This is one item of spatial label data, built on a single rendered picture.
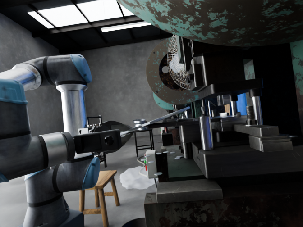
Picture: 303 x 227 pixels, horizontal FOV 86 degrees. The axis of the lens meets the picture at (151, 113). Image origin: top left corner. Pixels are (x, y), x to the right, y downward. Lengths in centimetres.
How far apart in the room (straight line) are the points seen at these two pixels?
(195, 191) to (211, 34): 31
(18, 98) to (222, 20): 38
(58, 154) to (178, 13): 36
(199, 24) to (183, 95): 167
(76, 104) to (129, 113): 674
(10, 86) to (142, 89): 707
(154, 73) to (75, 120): 147
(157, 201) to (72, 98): 48
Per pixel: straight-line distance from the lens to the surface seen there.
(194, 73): 60
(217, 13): 29
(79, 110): 69
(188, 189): 39
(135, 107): 735
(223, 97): 64
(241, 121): 60
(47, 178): 73
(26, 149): 40
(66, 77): 70
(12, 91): 40
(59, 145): 41
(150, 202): 41
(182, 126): 58
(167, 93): 196
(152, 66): 203
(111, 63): 798
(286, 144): 45
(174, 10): 31
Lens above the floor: 81
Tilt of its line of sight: 1 degrees up
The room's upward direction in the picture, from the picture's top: 6 degrees counter-clockwise
